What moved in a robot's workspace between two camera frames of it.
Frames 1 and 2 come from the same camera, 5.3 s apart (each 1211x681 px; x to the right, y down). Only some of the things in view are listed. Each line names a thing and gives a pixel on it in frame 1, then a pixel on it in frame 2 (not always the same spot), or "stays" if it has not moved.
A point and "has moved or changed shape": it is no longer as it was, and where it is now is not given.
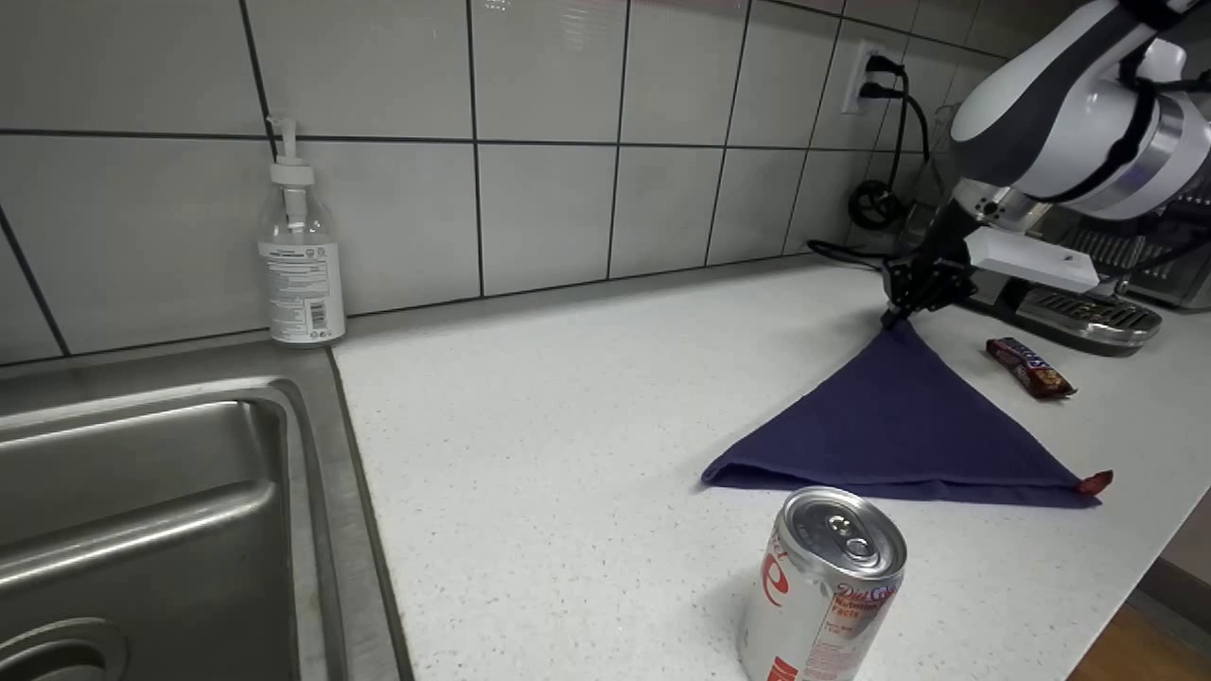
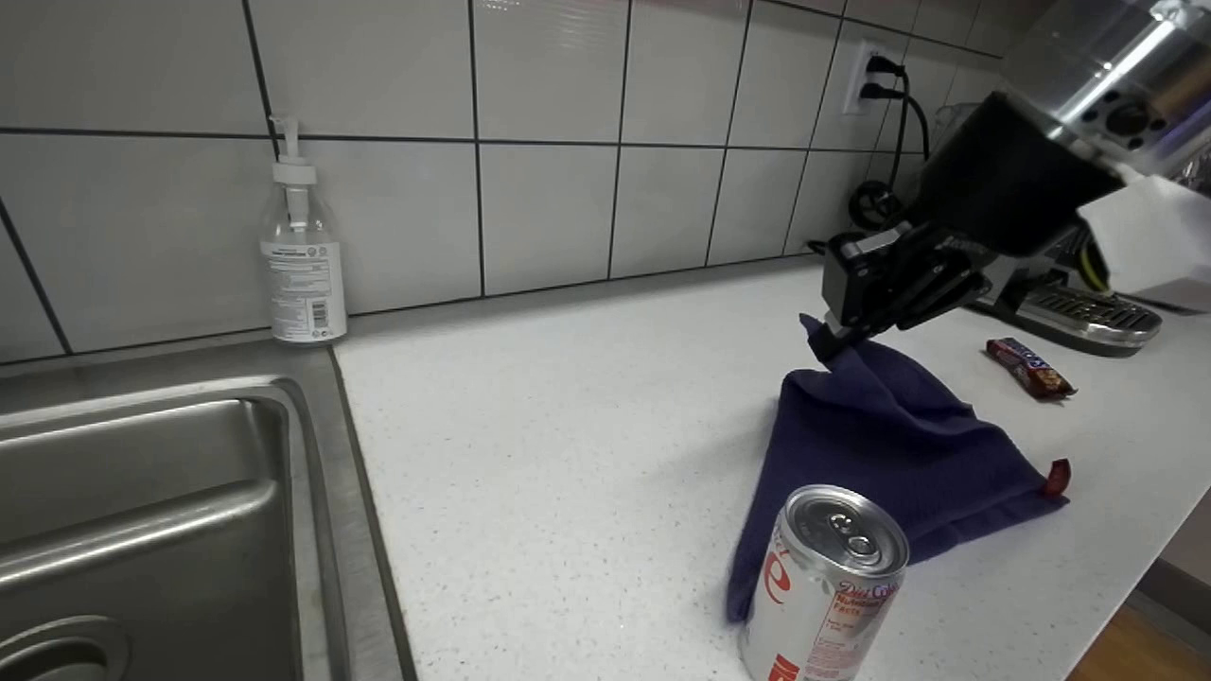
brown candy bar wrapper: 1030,369 stays
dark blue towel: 898,420 has moved or changed shape
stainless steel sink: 200,514 stays
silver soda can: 825,587 stays
